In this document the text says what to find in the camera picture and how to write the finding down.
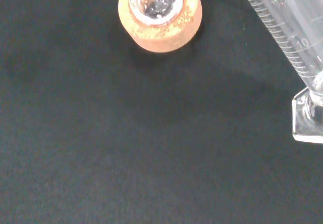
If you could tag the clear round-bottom flask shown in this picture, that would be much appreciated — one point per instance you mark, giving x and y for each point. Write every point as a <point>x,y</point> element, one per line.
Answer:
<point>157,9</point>

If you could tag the black cloth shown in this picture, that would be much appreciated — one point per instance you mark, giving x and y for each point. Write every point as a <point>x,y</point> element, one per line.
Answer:
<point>126,145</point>

